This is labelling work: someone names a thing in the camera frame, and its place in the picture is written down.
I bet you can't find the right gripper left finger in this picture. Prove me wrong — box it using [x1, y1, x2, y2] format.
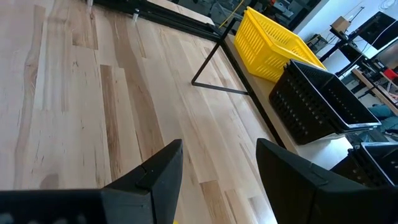
[101, 138, 184, 224]

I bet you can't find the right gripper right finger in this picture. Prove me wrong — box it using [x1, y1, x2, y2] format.
[256, 138, 398, 224]

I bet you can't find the black plastic slotted basket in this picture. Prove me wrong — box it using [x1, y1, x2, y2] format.
[284, 58, 382, 131]
[269, 58, 382, 146]
[330, 141, 398, 188]

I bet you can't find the yellow plastic slotted basket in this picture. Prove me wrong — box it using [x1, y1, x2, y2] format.
[244, 6, 327, 71]
[238, 9, 326, 75]
[233, 12, 312, 83]

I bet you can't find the person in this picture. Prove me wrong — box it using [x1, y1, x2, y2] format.
[368, 93, 398, 134]

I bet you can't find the red box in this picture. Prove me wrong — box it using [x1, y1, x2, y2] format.
[382, 68, 398, 81]

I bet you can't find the cardboard box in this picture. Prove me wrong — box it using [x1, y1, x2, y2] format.
[330, 16, 352, 34]

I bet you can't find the black monitor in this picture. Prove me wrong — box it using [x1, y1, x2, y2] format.
[357, 11, 398, 51]

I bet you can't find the black metal table frame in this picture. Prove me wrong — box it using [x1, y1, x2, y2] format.
[83, 0, 226, 43]

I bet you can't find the yellow cable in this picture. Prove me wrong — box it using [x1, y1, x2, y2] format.
[218, 0, 246, 29]

